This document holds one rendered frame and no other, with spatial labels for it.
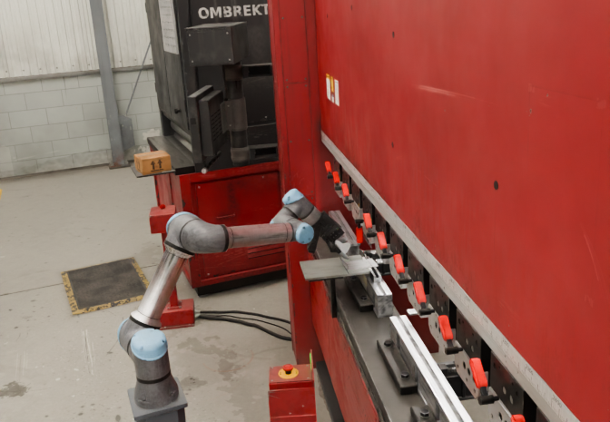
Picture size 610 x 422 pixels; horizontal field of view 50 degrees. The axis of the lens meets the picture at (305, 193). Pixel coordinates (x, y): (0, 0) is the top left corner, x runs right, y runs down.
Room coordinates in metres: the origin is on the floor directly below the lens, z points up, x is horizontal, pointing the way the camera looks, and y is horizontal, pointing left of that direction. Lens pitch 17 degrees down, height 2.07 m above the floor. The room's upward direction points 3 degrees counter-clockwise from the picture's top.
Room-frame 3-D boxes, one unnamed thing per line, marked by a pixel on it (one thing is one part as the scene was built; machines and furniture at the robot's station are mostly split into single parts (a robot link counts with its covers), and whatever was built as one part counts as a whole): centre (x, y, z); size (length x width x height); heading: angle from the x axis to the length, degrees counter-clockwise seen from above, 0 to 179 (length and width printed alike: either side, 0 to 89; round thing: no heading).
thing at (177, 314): (4.02, 0.92, 0.41); 0.25 x 0.20 x 0.83; 97
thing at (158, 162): (4.36, 1.03, 1.04); 0.30 x 0.26 x 0.12; 21
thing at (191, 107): (3.65, 0.51, 1.42); 0.45 x 0.12 x 0.36; 175
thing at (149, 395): (1.97, 0.56, 0.82); 0.15 x 0.15 x 0.10
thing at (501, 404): (1.14, -0.42, 1.26); 0.15 x 0.09 x 0.17; 7
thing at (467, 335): (1.34, -0.39, 1.26); 0.15 x 0.09 x 0.17; 7
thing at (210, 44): (3.69, 0.42, 1.53); 0.51 x 0.25 x 0.85; 175
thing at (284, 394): (2.01, 0.09, 0.75); 0.20 x 0.16 x 0.18; 1
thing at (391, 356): (1.90, -0.27, 0.89); 0.30 x 0.05 x 0.03; 7
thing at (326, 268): (2.49, -0.10, 1.00); 0.26 x 0.18 x 0.01; 97
